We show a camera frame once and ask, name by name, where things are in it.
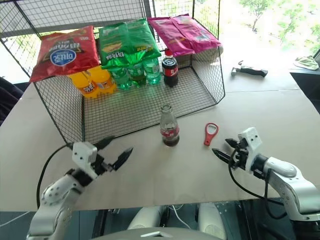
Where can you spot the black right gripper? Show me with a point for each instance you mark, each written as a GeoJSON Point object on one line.
{"type": "Point", "coordinates": [241, 156]}

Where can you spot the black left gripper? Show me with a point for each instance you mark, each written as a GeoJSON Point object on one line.
{"type": "Point", "coordinates": [101, 166]}

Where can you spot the red bottle opener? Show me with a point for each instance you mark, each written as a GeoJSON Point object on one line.
{"type": "Point", "coordinates": [208, 140]}

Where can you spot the glass cola bottle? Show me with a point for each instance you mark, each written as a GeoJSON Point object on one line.
{"type": "Point", "coordinates": [170, 132]}

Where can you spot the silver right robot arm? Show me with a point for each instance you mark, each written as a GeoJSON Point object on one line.
{"type": "Point", "coordinates": [295, 185]}

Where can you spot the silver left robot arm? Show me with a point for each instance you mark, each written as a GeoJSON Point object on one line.
{"type": "Point", "coordinates": [55, 195]}

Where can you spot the orange soda bottle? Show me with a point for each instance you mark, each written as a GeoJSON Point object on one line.
{"type": "Point", "coordinates": [85, 87]}
{"type": "Point", "coordinates": [102, 80]}

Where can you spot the green soda bottle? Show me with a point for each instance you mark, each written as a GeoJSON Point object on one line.
{"type": "Point", "coordinates": [121, 77]}
{"type": "Point", "coordinates": [137, 75]}
{"type": "Point", "coordinates": [152, 72]}

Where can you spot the plastic cola bottle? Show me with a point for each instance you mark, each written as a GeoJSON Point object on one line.
{"type": "Point", "coordinates": [170, 70]}

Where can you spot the white right robot leg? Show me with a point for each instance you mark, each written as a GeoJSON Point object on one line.
{"type": "Point", "coordinates": [212, 220]}

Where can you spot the white robot leg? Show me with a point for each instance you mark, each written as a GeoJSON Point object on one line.
{"type": "Point", "coordinates": [212, 220]}
{"type": "Point", "coordinates": [146, 217]}

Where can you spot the white left robot leg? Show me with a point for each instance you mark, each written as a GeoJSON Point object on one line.
{"type": "Point", "coordinates": [146, 217]}

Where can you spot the grey robot torso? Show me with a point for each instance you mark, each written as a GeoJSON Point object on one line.
{"type": "Point", "coordinates": [155, 235]}

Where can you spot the dark side table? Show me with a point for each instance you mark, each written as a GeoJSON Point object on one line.
{"type": "Point", "coordinates": [310, 85]}

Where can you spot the green chip bag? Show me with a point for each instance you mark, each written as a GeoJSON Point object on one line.
{"type": "Point", "coordinates": [142, 37]}
{"type": "Point", "coordinates": [112, 42]}

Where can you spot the red chip bag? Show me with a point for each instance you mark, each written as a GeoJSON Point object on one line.
{"type": "Point", "coordinates": [65, 53]}

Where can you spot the pale green cloth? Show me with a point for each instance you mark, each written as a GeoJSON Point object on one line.
{"type": "Point", "coordinates": [306, 62]}

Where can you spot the pink chip bag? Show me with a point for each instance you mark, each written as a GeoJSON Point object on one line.
{"type": "Point", "coordinates": [197, 35]}
{"type": "Point", "coordinates": [165, 32]}

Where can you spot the dark chair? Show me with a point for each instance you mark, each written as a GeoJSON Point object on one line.
{"type": "Point", "coordinates": [7, 97]}

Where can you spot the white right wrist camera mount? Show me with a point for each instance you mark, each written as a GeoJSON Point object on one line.
{"type": "Point", "coordinates": [252, 140]}

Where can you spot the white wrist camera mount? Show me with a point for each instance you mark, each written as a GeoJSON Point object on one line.
{"type": "Point", "coordinates": [83, 155]}
{"type": "Point", "coordinates": [252, 140]}

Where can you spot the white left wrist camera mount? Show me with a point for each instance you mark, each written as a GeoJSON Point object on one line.
{"type": "Point", "coordinates": [83, 155]}

